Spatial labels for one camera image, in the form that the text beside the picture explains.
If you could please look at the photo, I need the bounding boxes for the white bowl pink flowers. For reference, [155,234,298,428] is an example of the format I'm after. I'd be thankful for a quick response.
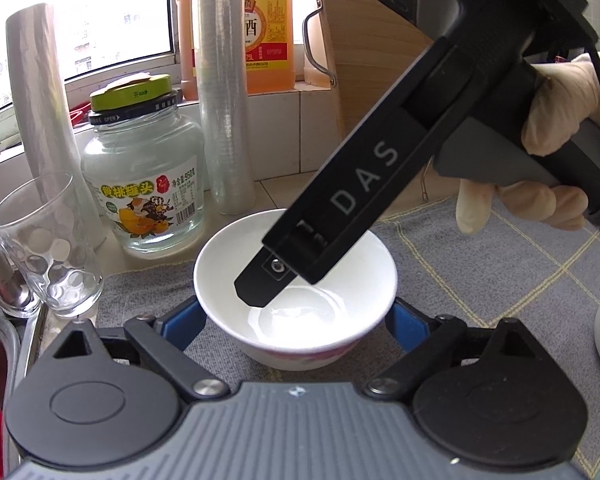
[193,209,398,372]

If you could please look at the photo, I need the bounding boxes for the right gloved hand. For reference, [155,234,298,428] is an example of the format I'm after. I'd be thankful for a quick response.
[454,52,600,236]

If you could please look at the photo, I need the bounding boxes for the bamboo cutting board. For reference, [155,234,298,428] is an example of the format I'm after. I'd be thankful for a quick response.
[320,0,432,136]

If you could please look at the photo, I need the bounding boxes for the grey checked cloth mat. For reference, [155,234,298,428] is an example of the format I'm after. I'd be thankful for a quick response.
[96,198,600,479]

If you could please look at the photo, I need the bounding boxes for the glass mug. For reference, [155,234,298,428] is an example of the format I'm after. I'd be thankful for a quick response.
[0,171,104,318]

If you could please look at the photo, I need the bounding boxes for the plastic wrap roll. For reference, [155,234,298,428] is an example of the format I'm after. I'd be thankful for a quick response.
[6,3,106,248]

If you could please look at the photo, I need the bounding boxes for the glass jar green lid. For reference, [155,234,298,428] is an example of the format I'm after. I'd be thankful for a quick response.
[81,73,206,257]

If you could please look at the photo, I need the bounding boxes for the orange cooking wine jug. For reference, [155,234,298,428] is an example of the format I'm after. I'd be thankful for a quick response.
[175,0,296,101]

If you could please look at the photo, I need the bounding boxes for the tall plastic cup stack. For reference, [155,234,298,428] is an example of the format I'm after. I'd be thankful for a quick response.
[192,0,256,216]

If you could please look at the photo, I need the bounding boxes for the metal wire rack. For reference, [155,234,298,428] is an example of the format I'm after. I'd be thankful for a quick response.
[301,0,337,89]

